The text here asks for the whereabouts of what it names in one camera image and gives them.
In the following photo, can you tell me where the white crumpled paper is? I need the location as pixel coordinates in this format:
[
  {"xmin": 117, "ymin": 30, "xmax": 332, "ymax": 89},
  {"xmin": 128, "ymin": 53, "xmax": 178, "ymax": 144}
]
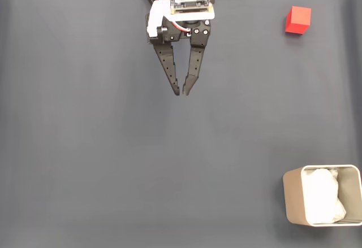
[{"xmin": 302, "ymin": 168, "xmax": 347, "ymax": 224}]

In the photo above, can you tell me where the dark blue table mat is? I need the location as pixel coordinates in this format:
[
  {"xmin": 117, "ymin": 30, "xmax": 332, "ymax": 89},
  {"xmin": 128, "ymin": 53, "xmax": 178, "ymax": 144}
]
[{"xmin": 0, "ymin": 0, "xmax": 362, "ymax": 248}]

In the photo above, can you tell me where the beige open box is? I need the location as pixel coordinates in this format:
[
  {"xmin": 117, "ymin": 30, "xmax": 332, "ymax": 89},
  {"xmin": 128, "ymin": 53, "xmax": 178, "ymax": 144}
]
[{"xmin": 282, "ymin": 164, "xmax": 362, "ymax": 228}]

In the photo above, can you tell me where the red cube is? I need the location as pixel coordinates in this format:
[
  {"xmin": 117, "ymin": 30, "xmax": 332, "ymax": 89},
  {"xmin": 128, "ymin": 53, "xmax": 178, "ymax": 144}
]
[{"xmin": 285, "ymin": 6, "xmax": 312, "ymax": 36}]

